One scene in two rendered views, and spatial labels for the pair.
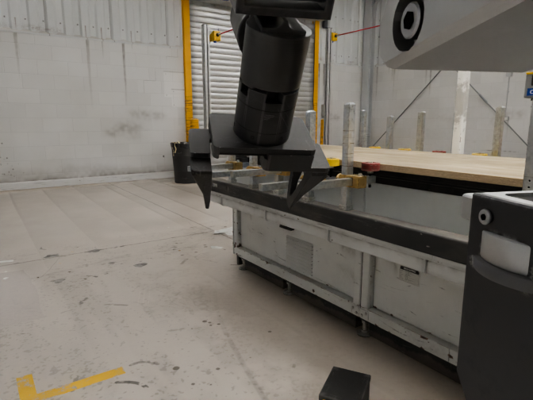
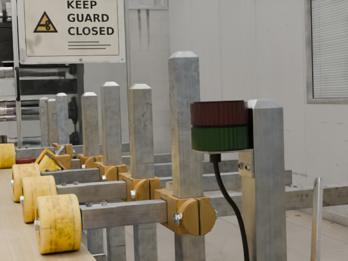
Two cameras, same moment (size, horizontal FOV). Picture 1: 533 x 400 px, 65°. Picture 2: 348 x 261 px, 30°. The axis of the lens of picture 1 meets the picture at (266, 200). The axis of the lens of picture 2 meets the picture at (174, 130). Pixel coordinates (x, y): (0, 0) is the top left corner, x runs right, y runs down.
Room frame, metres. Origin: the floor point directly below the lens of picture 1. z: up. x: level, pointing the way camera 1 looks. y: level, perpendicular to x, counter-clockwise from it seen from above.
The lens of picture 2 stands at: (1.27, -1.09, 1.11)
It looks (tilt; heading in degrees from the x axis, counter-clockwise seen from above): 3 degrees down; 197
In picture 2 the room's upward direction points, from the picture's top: 2 degrees counter-clockwise
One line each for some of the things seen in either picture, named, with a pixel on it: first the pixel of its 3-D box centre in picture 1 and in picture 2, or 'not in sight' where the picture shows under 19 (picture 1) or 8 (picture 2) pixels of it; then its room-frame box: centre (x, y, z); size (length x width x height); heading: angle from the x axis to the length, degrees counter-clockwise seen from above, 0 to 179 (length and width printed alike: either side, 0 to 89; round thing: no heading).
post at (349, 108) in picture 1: (347, 159); not in sight; (1.82, -0.35, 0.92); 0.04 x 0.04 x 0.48; 35
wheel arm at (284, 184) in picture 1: (299, 183); not in sight; (1.94, -0.15, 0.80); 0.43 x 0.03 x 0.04; 125
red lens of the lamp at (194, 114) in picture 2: not in sight; (219, 113); (0.61, -1.24, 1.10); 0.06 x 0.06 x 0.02
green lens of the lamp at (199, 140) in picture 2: not in sight; (219, 136); (0.61, -1.24, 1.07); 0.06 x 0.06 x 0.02
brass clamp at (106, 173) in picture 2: not in sight; (111, 175); (-0.05, -1.64, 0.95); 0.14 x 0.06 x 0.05; 35
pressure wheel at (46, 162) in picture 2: not in sight; (44, 173); (-0.20, -1.89, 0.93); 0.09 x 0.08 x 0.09; 125
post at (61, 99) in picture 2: not in sight; (64, 166); (-0.65, -2.06, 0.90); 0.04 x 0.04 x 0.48; 35
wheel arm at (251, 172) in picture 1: (268, 171); not in sight; (2.14, -0.01, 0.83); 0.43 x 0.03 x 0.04; 125
